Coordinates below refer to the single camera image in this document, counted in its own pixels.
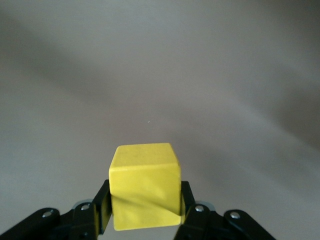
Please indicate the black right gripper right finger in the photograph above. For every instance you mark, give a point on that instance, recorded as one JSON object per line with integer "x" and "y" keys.
{"x": 207, "y": 225}

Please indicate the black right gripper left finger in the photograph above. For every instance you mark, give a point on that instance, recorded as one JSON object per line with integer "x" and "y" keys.
{"x": 75, "y": 222}

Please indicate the yellow cube block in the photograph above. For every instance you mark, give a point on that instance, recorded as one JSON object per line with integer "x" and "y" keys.
{"x": 145, "y": 187}

